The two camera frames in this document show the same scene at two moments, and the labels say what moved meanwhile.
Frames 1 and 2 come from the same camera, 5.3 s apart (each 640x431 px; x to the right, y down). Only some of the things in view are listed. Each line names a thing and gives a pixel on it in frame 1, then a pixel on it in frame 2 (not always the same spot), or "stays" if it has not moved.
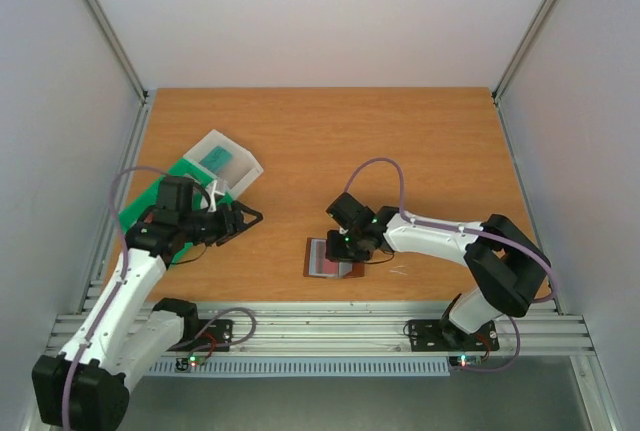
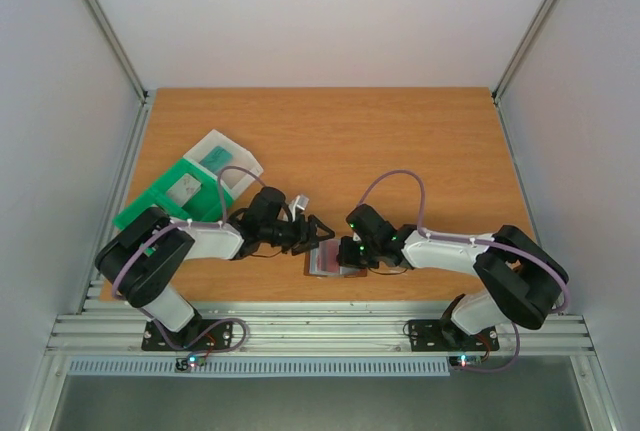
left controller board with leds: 191,361 stays
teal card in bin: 216,159 stays
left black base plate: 212,335 stays
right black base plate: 433,335 stays
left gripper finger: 218,243 -> 308,245
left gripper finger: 245,209 -> 315,223
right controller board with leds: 464,360 stays
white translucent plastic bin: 227,160 stays
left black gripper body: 214,231 -> 289,237
